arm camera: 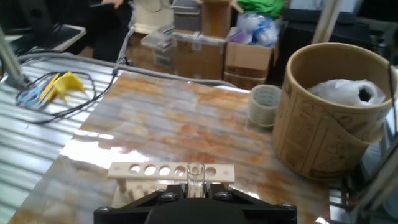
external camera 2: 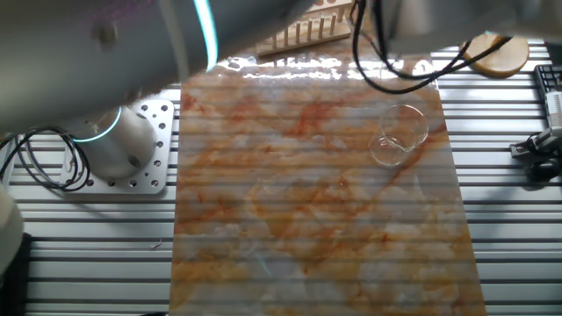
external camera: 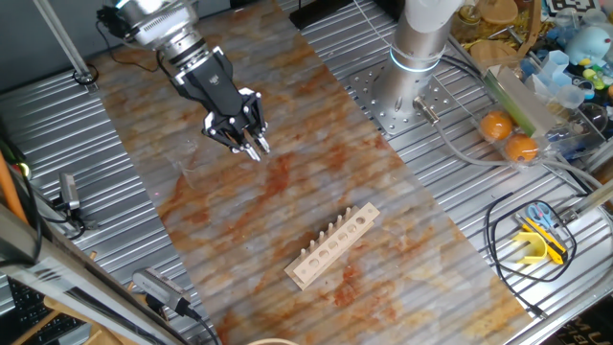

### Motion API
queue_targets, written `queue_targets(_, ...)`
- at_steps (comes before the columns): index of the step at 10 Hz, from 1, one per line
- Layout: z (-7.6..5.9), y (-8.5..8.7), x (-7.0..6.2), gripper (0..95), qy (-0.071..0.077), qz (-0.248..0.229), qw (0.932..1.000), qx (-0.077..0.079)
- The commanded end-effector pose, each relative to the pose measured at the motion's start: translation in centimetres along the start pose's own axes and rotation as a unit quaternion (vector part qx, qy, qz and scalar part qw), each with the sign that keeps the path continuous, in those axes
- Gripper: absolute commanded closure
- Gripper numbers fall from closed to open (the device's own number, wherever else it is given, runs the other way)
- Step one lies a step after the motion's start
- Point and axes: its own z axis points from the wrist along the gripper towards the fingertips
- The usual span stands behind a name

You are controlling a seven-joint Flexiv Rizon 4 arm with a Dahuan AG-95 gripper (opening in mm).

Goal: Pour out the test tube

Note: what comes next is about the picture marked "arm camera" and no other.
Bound yellow utility knife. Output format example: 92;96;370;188
39;73;60;102

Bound labelled cardboard box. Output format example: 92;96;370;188
172;30;227;81

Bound blurry background person hand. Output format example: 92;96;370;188
100;0;125;9

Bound silver frame beam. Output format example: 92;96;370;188
349;136;398;224

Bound yellow curved plastic part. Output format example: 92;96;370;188
52;71;86;101

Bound black cabinet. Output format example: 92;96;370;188
275;9;374;87

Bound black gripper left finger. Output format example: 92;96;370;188
93;183;189;224

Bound grey metal box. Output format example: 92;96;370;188
172;0;203;32

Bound black striped trousers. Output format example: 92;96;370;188
115;2;138;65

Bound beige upright post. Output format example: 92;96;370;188
312;0;343;45

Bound white desk top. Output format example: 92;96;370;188
4;24;87;53

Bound open cardboard box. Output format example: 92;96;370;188
223;40;280;91

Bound black loose cable loop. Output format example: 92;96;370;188
15;67;121;126

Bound white plastic bag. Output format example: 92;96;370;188
306;78;387;108

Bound round wooden bucket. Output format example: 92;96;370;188
272;42;398;182

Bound white bulky bag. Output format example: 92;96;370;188
132;0;174;34

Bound green cloth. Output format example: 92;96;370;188
238;0;286;19

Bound orange marble pattern mat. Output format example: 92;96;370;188
6;72;332;224

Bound blue handled scissors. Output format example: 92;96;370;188
15;86;45;107

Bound plastic bag of bottles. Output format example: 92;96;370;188
228;11;281;48

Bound wooden test tube rack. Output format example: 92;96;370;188
107;161;236;209

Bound black monitor foot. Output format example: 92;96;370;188
9;0;83;56

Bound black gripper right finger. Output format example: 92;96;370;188
203;182;298;224

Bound tall cardboard box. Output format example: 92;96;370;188
201;0;244;39

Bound clear plastic storage box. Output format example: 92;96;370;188
140;26;175;68

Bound clear glass test tube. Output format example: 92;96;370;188
185;161;206;199

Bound clear tape roll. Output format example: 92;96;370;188
248;84;283;128

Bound aluminium profile post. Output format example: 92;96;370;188
0;27;31;91

